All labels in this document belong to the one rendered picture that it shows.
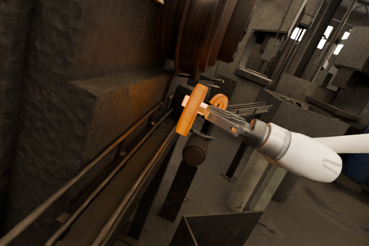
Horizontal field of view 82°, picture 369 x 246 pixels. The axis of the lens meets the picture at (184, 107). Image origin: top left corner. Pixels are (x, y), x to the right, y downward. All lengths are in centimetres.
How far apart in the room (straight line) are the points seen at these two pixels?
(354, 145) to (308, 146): 23
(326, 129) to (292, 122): 47
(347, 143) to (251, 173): 86
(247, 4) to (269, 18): 283
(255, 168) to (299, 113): 157
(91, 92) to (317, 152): 53
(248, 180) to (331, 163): 100
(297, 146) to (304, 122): 247
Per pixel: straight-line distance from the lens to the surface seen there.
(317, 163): 63
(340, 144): 83
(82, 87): 39
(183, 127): 55
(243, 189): 165
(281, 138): 60
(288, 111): 292
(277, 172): 165
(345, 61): 448
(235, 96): 346
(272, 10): 351
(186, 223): 41
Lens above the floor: 100
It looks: 17 degrees down
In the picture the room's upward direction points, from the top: 21 degrees clockwise
